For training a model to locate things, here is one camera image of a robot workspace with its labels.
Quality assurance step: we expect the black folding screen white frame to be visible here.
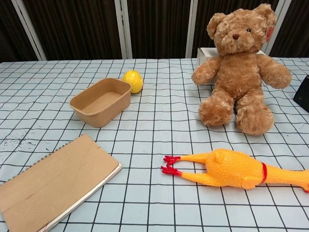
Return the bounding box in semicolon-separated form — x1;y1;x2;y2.
0;0;309;61

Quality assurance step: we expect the blue checked tablecloth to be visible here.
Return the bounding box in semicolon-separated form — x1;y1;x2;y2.
0;57;309;232

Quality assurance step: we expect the yellow plastic egg toy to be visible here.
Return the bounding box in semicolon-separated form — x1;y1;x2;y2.
121;70;144;94

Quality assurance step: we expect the white cardboard box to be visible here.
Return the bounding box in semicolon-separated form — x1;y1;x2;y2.
197;47;266;87

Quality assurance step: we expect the brown plush teddy bear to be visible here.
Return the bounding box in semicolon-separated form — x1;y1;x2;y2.
191;3;293;136

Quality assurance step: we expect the brown spiral notebook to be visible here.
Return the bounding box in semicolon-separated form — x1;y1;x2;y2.
0;133;123;232

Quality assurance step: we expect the brown paper food tray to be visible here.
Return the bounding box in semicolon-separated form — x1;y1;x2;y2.
70;77;132;129

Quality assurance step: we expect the black box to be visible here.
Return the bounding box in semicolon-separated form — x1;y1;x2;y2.
293;74;309;107

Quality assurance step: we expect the yellow rubber chicken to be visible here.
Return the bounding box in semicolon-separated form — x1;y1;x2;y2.
161;148;309;193

